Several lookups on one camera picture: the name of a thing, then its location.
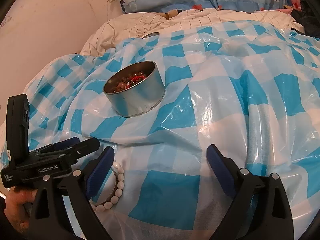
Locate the person's left hand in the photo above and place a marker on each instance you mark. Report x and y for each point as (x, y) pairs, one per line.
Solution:
(15, 211)

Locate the silver tin lid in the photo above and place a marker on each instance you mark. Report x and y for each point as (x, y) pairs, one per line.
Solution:
(151, 34)

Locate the white grid-lined duvet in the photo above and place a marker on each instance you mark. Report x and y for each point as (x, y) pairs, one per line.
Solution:
(140, 24)

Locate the black fuzzy garment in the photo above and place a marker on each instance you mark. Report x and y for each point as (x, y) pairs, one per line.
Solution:
(307, 19)

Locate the round silver metal tin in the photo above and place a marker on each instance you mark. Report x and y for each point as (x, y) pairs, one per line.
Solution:
(135, 89)

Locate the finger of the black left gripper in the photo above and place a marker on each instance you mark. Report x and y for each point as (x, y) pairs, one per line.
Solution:
(67, 156)
(58, 146)

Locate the blue white checkered plastic sheet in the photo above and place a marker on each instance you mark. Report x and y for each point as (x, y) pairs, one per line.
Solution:
(245, 86)

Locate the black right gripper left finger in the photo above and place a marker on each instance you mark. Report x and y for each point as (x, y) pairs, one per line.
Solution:
(84, 184)

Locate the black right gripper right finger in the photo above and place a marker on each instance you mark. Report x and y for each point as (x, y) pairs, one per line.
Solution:
(237, 183)

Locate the pink patterned cloth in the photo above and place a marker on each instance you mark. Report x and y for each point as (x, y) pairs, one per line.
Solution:
(287, 9)

